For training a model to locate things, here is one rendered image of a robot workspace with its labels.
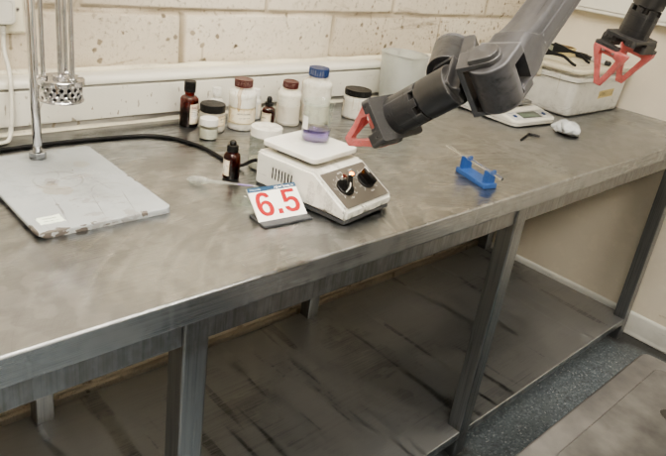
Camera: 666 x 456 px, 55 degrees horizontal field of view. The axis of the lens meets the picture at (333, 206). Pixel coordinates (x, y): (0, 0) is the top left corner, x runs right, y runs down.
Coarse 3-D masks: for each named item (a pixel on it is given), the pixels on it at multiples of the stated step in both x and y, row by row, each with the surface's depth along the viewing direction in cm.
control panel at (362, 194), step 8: (344, 168) 108; (352, 168) 109; (360, 168) 110; (328, 176) 104; (336, 176) 105; (328, 184) 103; (336, 184) 104; (360, 184) 107; (376, 184) 109; (336, 192) 102; (360, 192) 106; (368, 192) 107; (376, 192) 108; (384, 192) 109; (344, 200) 102; (352, 200) 103; (360, 200) 104; (368, 200) 105
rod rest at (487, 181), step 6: (462, 156) 133; (462, 162) 133; (468, 162) 133; (456, 168) 134; (462, 168) 133; (468, 168) 134; (462, 174) 132; (468, 174) 130; (474, 174) 131; (480, 174) 131; (486, 174) 126; (492, 174) 127; (474, 180) 129; (480, 180) 128; (486, 180) 127; (492, 180) 127; (480, 186) 127; (486, 186) 126; (492, 186) 127
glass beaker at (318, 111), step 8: (304, 104) 109; (312, 104) 107; (320, 104) 112; (328, 104) 111; (304, 112) 109; (312, 112) 108; (320, 112) 107; (328, 112) 108; (304, 120) 109; (312, 120) 108; (320, 120) 108; (328, 120) 109; (304, 128) 109; (312, 128) 109; (320, 128) 109; (328, 128) 110; (304, 136) 110; (312, 136) 109; (320, 136) 109; (328, 136) 110; (312, 144) 110; (320, 144) 110
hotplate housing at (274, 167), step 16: (272, 160) 108; (288, 160) 106; (336, 160) 110; (352, 160) 111; (256, 176) 112; (272, 176) 109; (288, 176) 106; (304, 176) 104; (320, 176) 103; (304, 192) 105; (320, 192) 103; (320, 208) 104; (336, 208) 102; (352, 208) 102; (368, 208) 106
